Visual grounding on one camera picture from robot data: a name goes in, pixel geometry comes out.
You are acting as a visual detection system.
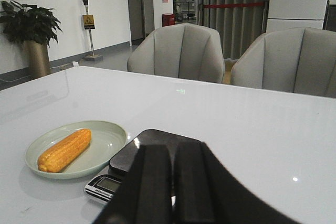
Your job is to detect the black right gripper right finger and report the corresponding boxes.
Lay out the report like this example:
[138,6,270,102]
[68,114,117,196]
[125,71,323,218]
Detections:
[174,141,296,223]

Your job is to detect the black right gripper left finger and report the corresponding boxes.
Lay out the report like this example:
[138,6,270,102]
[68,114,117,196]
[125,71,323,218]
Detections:
[94,145,173,223]

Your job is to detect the orange corn cob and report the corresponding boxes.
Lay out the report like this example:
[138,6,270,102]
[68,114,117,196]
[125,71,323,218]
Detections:
[37,129,92,173]

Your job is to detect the black digital kitchen scale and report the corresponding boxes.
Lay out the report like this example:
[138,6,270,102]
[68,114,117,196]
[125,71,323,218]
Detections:
[84,129,194,205]

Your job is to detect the light green plate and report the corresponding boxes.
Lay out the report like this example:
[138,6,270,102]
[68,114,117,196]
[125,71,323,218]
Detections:
[25,120,128,179]

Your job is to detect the left grey upholstered chair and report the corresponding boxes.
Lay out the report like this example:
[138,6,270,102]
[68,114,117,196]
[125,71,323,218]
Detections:
[127,23,225,83]

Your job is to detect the grey upholstered chair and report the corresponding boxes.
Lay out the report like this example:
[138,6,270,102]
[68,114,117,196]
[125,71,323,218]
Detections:
[230,27,335,98]
[127,23,225,83]

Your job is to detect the right grey upholstered chair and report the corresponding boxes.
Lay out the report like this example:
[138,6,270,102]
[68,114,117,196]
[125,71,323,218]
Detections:
[230,27,335,98]

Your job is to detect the red trash bin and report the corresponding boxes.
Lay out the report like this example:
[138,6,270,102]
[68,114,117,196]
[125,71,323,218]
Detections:
[162,13,175,27]

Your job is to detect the yellow warning sign stand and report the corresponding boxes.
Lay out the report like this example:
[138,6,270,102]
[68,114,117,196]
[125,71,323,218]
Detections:
[82,0,102,61]

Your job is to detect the red barrier tape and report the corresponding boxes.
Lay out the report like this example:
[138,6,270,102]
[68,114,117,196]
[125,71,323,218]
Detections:
[203,2,265,9]

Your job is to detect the potted green plant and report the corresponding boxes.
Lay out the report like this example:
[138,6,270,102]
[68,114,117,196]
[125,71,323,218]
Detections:
[1,1,61,79]

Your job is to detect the white cabinet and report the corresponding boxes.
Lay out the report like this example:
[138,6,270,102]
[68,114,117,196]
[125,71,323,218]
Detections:
[266,0,336,34]

